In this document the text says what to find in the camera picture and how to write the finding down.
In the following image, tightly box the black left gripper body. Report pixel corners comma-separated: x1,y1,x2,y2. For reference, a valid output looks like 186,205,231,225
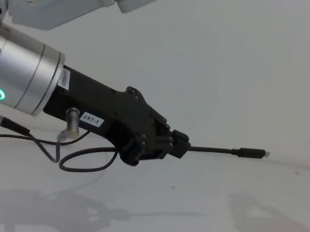
36,62,166,169

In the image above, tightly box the thin black cable with plug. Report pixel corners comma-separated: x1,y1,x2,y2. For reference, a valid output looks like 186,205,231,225
185,138,271,163

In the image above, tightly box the thin dark gripper cable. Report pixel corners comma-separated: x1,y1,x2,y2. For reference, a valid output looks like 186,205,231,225
0,96,125,178

